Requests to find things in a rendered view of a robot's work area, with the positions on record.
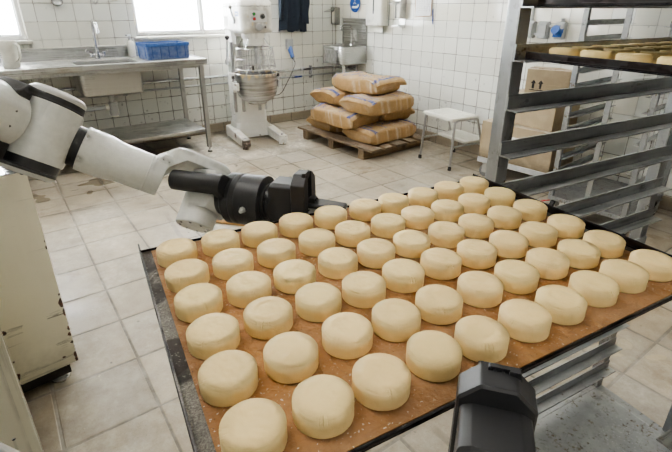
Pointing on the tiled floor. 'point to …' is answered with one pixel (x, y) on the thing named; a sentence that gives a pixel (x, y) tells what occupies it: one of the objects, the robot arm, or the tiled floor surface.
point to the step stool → (453, 129)
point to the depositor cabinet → (30, 291)
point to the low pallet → (360, 142)
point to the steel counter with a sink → (115, 83)
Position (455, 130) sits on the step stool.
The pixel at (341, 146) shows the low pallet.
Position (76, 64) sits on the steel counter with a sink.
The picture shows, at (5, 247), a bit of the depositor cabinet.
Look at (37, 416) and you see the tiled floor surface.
